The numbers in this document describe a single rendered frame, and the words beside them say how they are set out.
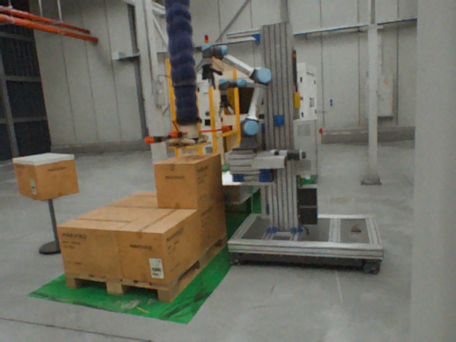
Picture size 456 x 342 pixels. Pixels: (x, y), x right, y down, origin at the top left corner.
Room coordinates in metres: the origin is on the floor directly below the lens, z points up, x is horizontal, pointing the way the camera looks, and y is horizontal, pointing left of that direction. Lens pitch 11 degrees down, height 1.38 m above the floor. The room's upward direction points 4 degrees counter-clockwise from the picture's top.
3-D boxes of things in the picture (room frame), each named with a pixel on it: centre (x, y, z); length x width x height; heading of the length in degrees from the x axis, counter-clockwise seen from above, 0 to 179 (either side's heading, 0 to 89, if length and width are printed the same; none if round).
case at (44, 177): (3.79, 1.90, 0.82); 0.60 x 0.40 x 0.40; 48
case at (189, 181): (3.35, 0.32, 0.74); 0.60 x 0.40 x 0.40; 157
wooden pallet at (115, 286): (3.18, 0.71, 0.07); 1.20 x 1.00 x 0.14; 158
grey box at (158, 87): (4.73, 0.74, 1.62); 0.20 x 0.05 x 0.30; 158
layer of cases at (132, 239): (3.18, 0.71, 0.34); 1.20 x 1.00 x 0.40; 158
